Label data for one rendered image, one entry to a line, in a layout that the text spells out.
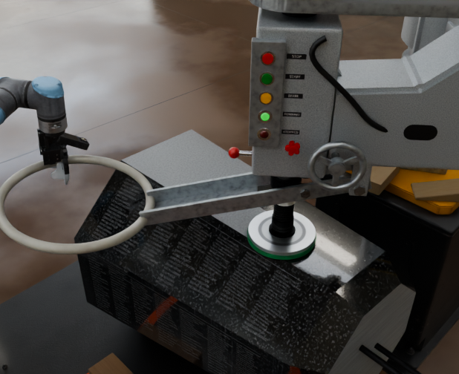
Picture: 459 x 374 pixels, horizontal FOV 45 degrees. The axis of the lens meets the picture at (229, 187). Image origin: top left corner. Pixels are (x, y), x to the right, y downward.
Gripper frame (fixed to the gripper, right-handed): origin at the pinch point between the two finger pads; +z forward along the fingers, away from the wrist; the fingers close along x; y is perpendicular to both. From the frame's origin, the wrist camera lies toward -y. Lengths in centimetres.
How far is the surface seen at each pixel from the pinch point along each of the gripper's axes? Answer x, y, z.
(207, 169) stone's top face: 10, -50, 2
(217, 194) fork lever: 42, -39, -12
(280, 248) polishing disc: 63, -51, -3
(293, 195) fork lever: 61, -53, -21
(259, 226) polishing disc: 51, -50, -2
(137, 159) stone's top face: -7.2, -28.0, 3.5
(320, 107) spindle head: 67, -53, -52
